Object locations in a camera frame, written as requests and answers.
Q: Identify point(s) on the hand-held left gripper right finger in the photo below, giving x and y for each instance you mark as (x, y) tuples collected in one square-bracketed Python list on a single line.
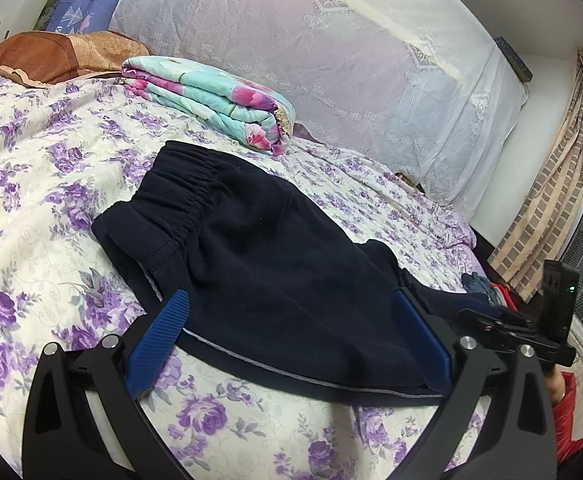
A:
[(421, 340)]

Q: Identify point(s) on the pile of clothes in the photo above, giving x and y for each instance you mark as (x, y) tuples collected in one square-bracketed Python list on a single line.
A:
[(476, 282)]

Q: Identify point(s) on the folded turquoise pink floral quilt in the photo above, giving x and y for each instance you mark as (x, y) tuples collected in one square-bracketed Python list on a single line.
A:
[(206, 95)]

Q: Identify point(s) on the dark box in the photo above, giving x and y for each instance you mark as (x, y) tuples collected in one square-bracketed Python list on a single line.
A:
[(516, 60)]

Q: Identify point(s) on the person's right forearm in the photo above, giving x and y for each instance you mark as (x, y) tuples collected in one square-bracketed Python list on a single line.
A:
[(569, 410)]

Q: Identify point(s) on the dark navy pants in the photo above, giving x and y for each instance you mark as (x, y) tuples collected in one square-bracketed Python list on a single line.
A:
[(271, 270)]

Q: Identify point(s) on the white lace bed net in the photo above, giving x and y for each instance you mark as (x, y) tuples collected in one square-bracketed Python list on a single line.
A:
[(346, 60)]

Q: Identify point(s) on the purple floral bed sheet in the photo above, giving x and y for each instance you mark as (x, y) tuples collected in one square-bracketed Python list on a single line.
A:
[(46, 185)]

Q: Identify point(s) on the brown pillow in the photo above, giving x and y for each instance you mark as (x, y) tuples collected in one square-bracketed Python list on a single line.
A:
[(46, 57)]

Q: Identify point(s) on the brick pattern curtain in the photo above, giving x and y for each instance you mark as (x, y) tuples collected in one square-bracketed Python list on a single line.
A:
[(546, 200)]

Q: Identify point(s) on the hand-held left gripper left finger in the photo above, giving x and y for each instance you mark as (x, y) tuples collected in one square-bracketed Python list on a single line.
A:
[(159, 340)]

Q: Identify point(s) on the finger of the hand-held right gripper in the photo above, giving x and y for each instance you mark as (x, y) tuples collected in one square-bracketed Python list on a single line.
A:
[(496, 325)]

